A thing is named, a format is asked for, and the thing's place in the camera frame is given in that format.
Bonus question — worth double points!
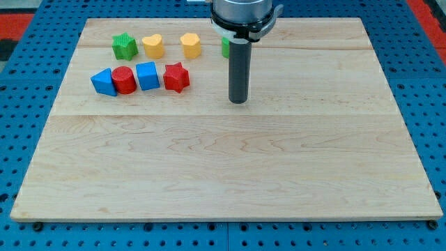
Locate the yellow hexagon block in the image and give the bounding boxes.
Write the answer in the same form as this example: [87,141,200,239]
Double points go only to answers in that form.
[180,33,201,59]

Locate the blue triangle block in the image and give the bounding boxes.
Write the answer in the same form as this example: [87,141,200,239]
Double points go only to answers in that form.
[91,68,117,96]

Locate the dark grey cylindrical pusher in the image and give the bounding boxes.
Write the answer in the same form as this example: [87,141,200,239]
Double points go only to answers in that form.
[229,42,252,104]

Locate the red star block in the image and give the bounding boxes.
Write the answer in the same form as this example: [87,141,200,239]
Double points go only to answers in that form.
[163,62,190,93]

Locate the light wooden board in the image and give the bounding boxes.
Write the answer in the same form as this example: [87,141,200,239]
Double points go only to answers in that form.
[10,18,443,222]

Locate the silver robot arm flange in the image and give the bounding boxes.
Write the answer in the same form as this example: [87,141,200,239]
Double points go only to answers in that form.
[210,0,284,44]

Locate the green star block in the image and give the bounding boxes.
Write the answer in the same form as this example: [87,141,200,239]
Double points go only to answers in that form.
[112,33,139,61]

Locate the yellow heart block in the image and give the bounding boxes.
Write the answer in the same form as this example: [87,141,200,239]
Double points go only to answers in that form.
[141,34,164,59]

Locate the red cylinder block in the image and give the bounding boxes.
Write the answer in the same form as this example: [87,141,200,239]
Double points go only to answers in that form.
[111,66,137,94]

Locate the blue cube block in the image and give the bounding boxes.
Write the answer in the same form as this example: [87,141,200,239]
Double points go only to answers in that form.
[136,61,160,91]

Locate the green block behind pusher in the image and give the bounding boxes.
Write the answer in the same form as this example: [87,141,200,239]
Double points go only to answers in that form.
[221,37,230,59]

